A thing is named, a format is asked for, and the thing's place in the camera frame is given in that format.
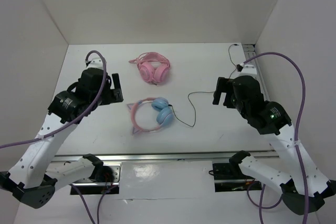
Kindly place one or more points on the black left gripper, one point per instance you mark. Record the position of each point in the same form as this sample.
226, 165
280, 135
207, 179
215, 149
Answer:
113, 95

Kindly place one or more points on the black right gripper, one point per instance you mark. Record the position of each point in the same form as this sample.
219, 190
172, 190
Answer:
223, 84

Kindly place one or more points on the pink blue cat-ear headphones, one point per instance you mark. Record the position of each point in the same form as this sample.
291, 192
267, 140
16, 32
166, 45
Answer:
150, 115

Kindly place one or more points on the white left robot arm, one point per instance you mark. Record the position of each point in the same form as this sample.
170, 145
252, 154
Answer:
30, 180

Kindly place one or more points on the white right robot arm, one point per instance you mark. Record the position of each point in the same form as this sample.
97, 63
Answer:
303, 187

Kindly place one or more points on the pink wrapped headphones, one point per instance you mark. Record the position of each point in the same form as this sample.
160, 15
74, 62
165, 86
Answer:
152, 66

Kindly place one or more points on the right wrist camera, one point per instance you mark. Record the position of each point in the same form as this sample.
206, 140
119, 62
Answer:
246, 70

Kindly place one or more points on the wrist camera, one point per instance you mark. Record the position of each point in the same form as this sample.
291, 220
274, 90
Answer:
246, 70
95, 63

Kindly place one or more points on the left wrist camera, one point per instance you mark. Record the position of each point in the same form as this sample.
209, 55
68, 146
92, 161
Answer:
95, 63

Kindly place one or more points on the aluminium front rail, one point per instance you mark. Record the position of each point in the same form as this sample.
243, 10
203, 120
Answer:
165, 156

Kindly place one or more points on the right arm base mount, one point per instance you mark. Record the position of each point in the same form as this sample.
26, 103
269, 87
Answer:
228, 179

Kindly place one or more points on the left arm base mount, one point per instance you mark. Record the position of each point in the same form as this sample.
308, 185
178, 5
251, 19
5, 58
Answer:
109, 178

